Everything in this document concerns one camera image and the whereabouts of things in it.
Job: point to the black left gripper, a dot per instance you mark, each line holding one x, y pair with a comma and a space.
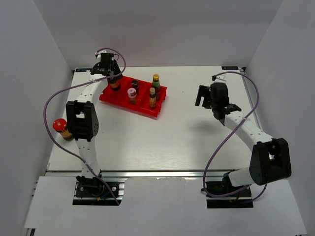
115, 69

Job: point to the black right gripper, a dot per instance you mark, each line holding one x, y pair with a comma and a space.
204, 92

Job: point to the red-cap dark sauce jar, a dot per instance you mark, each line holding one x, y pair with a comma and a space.
114, 84

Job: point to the black-cap spice shaker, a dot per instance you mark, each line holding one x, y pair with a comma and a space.
135, 85

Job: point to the pink-cap spice jar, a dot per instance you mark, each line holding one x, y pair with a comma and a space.
132, 95

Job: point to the green-label red sauce bottle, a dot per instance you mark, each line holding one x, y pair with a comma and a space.
156, 85

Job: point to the yellow-label dark sauce bottle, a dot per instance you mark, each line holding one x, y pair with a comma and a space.
152, 97

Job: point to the red-cap brown spice jar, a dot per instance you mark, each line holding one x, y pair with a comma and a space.
60, 126

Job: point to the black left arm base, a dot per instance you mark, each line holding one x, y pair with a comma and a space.
95, 193

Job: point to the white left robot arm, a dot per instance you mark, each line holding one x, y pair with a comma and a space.
82, 121

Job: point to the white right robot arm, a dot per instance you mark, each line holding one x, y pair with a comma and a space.
270, 159

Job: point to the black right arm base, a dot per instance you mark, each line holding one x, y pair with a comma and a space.
242, 199

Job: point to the red three-compartment plastic tray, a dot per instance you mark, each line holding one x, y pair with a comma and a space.
120, 97

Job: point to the right blue table label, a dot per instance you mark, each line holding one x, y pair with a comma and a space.
229, 68

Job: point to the blue table label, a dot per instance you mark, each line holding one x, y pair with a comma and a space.
229, 68
77, 70

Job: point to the left blue table label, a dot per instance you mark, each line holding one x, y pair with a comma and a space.
77, 70

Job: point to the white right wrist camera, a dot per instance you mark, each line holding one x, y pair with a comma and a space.
219, 79

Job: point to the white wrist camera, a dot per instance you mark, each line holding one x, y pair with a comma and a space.
99, 52
219, 79

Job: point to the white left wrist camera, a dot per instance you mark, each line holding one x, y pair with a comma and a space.
99, 52

